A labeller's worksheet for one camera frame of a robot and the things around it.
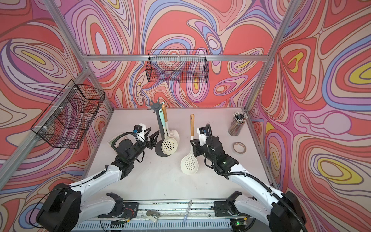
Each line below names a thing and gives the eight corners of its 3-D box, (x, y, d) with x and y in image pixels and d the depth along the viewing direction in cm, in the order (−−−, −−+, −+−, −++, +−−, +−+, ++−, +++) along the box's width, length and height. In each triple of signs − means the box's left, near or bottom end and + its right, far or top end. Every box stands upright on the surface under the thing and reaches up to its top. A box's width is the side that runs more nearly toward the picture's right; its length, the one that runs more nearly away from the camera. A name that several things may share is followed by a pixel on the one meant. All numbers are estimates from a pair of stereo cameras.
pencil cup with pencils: (229, 137, 106) (236, 120, 91) (227, 128, 111) (233, 111, 96) (240, 137, 106) (248, 120, 91) (237, 128, 111) (245, 111, 96)
